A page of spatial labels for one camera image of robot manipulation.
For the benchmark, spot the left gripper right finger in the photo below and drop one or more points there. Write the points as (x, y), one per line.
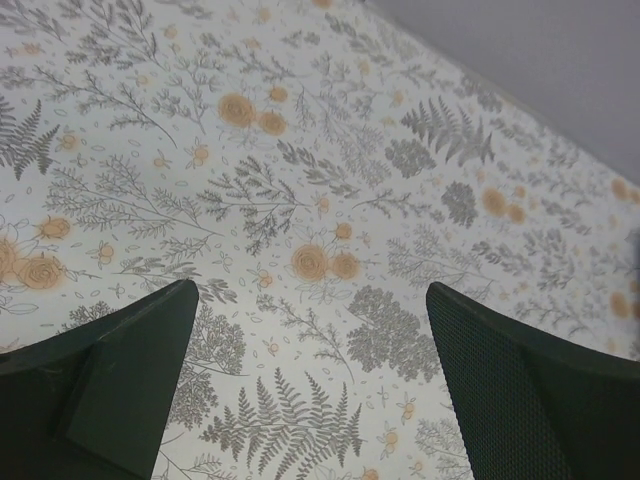
(531, 405)

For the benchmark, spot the floral patterned table mat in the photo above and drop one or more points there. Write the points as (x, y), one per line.
(313, 170)

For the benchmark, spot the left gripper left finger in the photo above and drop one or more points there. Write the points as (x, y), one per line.
(93, 402)

